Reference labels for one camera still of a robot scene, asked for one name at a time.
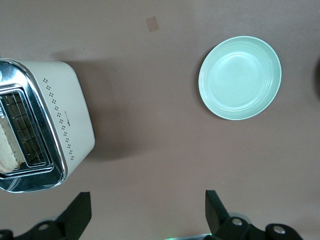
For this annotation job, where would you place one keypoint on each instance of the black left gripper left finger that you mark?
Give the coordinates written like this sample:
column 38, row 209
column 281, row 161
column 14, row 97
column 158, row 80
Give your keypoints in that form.
column 65, row 227

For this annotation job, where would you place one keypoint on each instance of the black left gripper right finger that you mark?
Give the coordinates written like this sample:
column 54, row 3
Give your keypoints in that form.
column 222, row 228

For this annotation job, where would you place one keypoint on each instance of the toasted bread slice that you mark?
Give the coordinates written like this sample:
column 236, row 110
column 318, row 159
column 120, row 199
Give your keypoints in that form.
column 6, row 150

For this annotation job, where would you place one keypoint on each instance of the light green round plate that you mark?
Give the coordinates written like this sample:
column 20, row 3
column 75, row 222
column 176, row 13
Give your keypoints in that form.
column 240, row 77

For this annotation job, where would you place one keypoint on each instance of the cream and chrome toaster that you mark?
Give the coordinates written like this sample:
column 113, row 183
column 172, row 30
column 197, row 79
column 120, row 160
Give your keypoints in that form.
column 72, row 107

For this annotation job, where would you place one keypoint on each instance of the brown square tape patch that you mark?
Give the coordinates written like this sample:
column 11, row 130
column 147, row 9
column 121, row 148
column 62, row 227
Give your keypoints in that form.
column 152, row 24

